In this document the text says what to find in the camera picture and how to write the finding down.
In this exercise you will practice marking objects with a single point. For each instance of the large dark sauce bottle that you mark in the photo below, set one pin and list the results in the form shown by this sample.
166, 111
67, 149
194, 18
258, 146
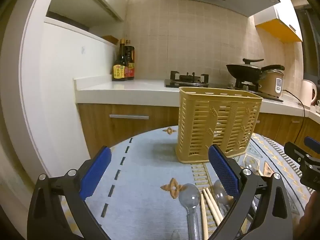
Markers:
130, 65

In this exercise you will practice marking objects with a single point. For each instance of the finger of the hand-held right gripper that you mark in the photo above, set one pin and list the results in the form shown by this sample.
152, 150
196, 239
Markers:
312, 143
296, 152

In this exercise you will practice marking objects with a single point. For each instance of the brown wooden tray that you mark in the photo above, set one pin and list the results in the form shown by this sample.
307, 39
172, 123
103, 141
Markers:
110, 39

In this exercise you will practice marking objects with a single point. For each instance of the blue patterned tablecloth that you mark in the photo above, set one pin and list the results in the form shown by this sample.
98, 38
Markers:
150, 180

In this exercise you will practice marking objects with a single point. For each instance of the black gas stove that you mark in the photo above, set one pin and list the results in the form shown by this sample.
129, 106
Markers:
175, 83

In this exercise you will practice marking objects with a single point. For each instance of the black wok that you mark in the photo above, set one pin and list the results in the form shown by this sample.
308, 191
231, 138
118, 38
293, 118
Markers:
243, 72

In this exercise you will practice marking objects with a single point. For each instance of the yellow plastic utensil basket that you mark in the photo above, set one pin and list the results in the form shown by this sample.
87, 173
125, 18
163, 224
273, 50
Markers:
200, 120

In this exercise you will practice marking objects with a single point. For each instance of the white electric kettle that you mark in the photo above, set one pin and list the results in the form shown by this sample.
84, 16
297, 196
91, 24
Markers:
308, 92

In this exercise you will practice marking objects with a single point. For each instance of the dark window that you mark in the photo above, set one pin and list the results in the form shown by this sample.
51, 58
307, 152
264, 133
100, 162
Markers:
311, 42

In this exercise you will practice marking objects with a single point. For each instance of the small dark sauce bottle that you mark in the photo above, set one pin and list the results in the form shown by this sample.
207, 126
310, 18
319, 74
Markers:
119, 67

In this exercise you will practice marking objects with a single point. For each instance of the white orange wall cabinet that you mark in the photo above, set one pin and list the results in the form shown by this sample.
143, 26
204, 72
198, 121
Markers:
277, 27

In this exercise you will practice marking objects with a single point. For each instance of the glass wok lid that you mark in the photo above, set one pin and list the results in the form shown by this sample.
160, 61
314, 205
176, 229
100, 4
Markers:
252, 60

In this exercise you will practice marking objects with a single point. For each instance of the wooden chopstick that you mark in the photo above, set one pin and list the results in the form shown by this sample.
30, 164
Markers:
212, 207
204, 217
215, 203

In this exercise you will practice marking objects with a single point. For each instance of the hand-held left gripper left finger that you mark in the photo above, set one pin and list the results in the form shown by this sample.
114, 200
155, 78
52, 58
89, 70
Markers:
96, 172

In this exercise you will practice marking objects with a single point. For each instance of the clear plastic spoon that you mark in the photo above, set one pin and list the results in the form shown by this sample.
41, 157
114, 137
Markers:
250, 163
188, 196
220, 192

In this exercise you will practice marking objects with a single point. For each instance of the person's right hand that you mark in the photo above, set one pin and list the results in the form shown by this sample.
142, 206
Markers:
313, 215

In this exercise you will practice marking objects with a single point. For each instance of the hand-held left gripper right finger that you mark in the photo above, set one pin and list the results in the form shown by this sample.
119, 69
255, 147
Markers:
223, 172

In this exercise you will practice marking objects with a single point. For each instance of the beige rice cooker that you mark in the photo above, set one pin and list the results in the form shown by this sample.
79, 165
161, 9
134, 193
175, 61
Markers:
270, 82

